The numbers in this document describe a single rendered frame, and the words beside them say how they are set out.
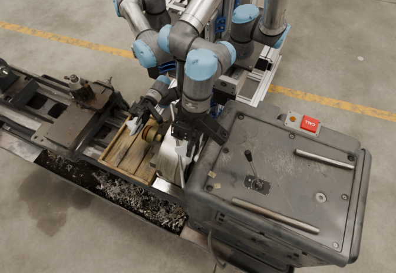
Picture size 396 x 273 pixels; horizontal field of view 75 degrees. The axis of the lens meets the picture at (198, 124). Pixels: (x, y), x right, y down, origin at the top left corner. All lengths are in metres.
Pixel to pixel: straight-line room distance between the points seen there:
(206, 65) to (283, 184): 0.54
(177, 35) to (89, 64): 2.48
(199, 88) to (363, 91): 2.66
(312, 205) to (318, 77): 2.23
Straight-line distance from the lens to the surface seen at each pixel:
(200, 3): 0.80
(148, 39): 1.09
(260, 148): 0.99
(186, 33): 0.75
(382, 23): 4.08
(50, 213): 2.48
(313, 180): 1.00
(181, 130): 0.74
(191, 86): 0.63
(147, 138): 1.18
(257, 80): 2.54
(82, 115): 1.51
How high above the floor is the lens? 2.13
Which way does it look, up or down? 60 degrees down
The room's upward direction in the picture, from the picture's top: 1 degrees counter-clockwise
